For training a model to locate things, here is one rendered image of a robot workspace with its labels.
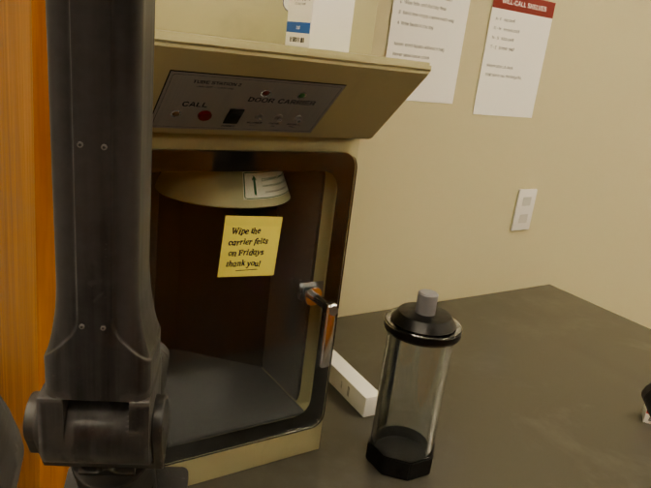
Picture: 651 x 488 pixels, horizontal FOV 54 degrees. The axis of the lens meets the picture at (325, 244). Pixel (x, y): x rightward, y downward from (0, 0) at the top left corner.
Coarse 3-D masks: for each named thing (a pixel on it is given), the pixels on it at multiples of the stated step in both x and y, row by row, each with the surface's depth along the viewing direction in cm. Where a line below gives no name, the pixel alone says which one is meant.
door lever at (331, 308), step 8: (312, 288) 83; (312, 296) 83; (320, 296) 82; (312, 304) 84; (320, 304) 81; (328, 304) 80; (336, 304) 80; (328, 312) 80; (336, 312) 80; (328, 320) 80; (320, 328) 81; (328, 328) 80; (320, 336) 81; (328, 336) 81; (320, 344) 82; (328, 344) 81; (320, 352) 82; (328, 352) 82; (320, 360) 82; (328, 360) 82
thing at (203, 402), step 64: (192, 192) 70; (256, 192) 74; (320, 192) 79; (192, 256) 73; (320, 256) 82; (192, 320) 75; (256, 320) 80; (320, 320) 86; (192, 384) 78; (256, 384) 83; (320, 384) 90; (192, 448) 81
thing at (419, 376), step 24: (432, 336) 84; (456, 336) 85; (384, 360) 90; (408, 360) 86; (432, 360) 86; (384, 384) 90; (408, 384) 87; (432, 384) 87; (384, 408) 90; (408, 408) 88; (432, 408) 88; (384, 432) 90; (408, 432) 89; (432, 432) 90; (408, 456) 90
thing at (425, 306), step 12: (420, 300) 87; (432, 300) 86; (396, 312) 88; (408, 312) 88; (420, 312) 87; (432, 312) 87; (444, 312) 89; (408, 324) 85; (420, 324) 85; (432, 324) 85; (444, 324) 85
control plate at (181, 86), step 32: (160, 96) 59; (192, 96) 61; (224, 96) 62; (256, 96) 64; (288, 96) 66; (320, 96) 67; (192, 128) 66; (224, 128) 67; (256, 128) 69; (288, 128) 71
